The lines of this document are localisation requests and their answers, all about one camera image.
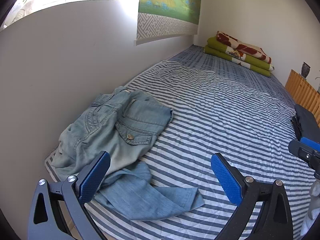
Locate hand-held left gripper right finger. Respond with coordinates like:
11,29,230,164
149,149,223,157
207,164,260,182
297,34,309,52
211,152,293,240

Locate person's right hand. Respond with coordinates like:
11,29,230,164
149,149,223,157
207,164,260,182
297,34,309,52
301,180,320,233

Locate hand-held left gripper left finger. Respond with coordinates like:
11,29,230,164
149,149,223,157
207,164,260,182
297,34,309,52
27,151,111,240

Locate green floral folded blanket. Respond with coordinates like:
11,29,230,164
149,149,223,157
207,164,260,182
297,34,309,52
203,31,275,77

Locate stack of dark folded clothes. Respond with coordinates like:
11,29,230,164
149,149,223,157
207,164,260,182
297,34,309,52
291,104,320,140

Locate green landscape wall poster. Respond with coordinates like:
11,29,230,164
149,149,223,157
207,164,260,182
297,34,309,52
135,0,202,46

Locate dark ceramic vase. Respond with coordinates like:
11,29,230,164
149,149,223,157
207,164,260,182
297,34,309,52
301,62,311,78

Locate blue white striped bed sheet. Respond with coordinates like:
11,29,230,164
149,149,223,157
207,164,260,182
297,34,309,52
44,45,320,240

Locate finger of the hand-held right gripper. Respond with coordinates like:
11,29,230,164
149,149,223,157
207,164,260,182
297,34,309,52
288,137,320,167

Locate light blue denim jeans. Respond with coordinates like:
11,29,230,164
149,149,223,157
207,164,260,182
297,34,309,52
51,86,204,222

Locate wooden slatted headboard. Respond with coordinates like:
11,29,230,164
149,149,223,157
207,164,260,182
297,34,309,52
285,69,320,128

